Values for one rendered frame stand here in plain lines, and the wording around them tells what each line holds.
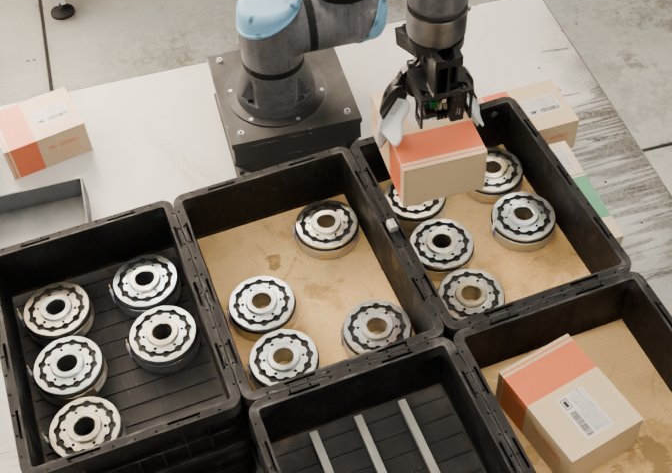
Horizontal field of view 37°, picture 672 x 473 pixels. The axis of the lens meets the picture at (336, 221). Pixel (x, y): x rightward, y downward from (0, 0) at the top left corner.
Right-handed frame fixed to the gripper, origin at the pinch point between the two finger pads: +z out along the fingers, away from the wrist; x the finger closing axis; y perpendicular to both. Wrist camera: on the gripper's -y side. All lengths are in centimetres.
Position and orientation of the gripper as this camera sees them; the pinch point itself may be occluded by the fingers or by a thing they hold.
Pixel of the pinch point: (426, 132)
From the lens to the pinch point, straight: 143.5
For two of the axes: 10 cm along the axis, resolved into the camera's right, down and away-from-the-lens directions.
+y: 2.6, 7.4, -6.2
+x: 9.6, -2.3, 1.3
